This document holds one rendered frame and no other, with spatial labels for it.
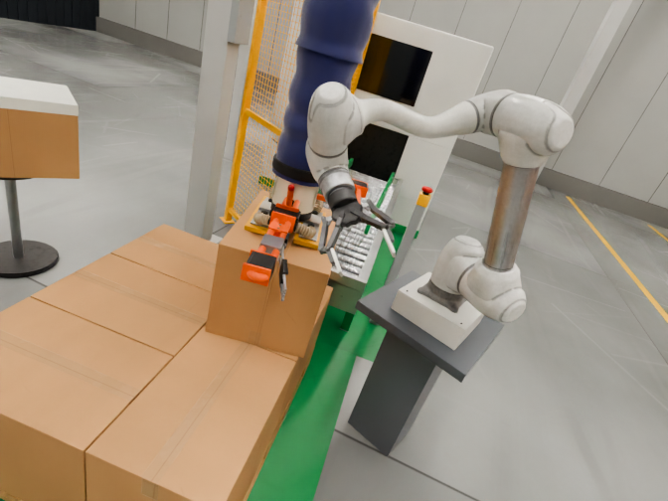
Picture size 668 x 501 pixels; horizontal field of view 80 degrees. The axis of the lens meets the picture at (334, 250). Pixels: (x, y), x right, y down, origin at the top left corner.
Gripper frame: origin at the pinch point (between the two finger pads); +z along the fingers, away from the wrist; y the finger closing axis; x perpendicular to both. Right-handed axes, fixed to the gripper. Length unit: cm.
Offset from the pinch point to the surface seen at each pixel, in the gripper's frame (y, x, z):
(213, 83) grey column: 46, -79, -188
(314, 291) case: 19.4, -43.1, -14.7
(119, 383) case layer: 85, -28, -2
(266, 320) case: 41, -51, -14
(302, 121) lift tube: 2, -13, -63
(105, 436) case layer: 84, -19, 14
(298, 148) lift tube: 7, -20, -59
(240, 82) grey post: 52, -223, -369
